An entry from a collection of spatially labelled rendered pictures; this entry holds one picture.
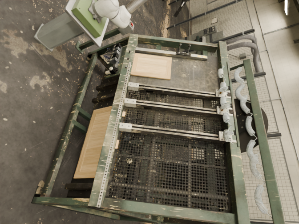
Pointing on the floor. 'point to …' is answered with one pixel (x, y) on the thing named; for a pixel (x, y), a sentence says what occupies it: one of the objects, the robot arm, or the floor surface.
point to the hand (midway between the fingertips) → (176, 13)
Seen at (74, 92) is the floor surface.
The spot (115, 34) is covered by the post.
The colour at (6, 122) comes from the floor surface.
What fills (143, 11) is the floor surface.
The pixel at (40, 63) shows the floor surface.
